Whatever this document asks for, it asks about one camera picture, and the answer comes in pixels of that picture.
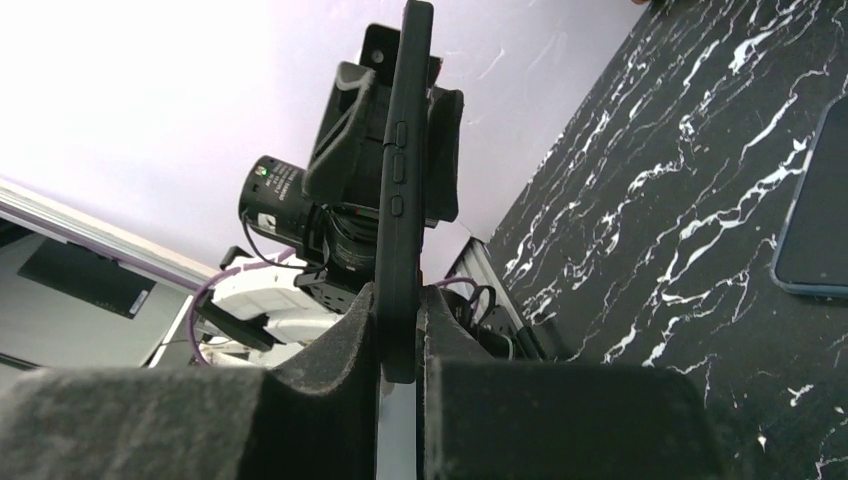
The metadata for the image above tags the phone in clear blue case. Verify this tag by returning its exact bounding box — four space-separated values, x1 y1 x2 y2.
771 96 847 298

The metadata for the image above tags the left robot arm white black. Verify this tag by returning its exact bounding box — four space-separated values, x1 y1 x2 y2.
187 1 464 352

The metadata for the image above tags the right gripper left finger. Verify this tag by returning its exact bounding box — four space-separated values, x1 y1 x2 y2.
1 286 379 479

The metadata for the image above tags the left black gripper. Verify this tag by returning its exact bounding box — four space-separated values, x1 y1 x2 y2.
302 24 464 226

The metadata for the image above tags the black phone case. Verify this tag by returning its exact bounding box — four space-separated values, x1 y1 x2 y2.
373 1 434 384

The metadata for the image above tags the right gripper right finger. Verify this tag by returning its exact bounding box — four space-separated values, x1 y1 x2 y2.
418 286 723 479

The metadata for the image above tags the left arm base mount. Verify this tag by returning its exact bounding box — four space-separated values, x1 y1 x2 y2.
435 277 573 362

